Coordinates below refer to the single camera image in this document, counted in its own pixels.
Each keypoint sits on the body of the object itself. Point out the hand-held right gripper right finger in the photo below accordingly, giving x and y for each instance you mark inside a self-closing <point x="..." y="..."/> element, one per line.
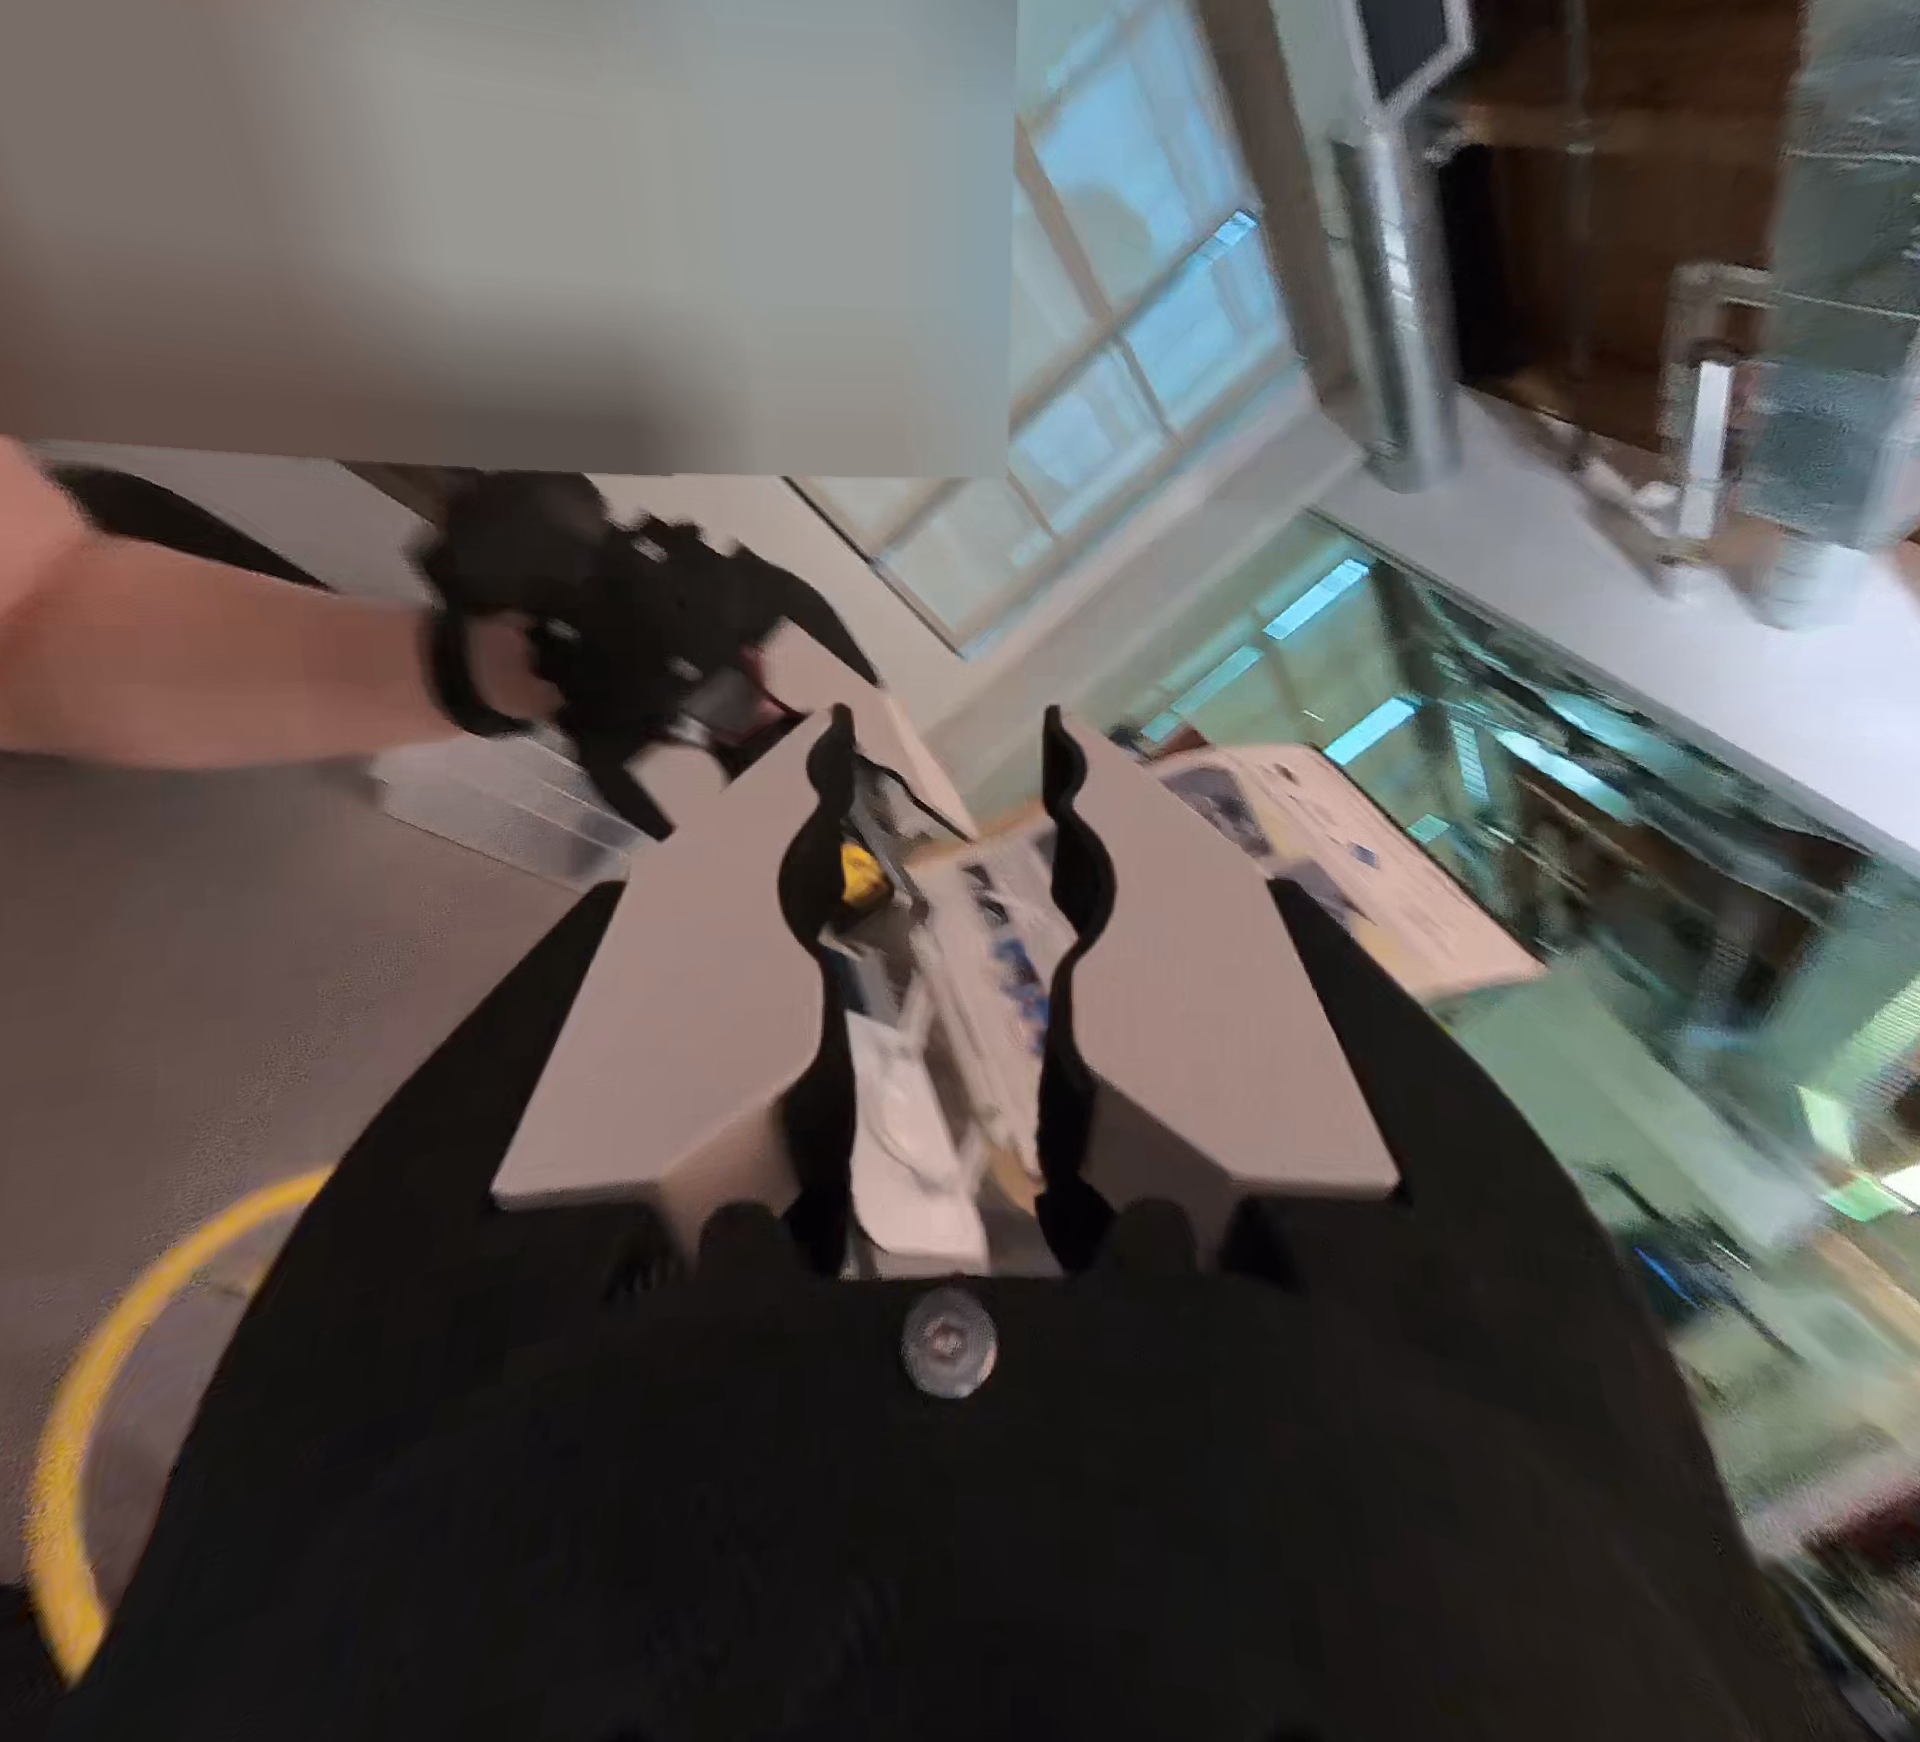
<point x="1215" y="1022"/>

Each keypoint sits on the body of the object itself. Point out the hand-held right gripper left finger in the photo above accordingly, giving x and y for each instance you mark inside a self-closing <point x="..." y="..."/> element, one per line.
<point x="675" y="1022"/>

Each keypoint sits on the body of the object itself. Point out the person's left forearm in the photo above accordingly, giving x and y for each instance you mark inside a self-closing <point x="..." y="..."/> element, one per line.
<point x="182" y="664"/>

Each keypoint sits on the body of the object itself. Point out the person's left hand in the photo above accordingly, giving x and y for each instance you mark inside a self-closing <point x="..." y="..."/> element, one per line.
<point x="511" y="677"/>

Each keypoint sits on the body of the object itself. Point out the printed instruction sheet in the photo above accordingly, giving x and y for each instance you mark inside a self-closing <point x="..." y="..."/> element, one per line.
<point x="1351" y="857"/>

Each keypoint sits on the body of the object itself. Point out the white display stand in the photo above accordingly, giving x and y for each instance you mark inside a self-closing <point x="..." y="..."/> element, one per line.
<point x="901" y="1173"/>

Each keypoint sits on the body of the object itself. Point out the smooth silver pipe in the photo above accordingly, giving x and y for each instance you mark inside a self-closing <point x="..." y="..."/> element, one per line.
<point x="1405" y="317"/>

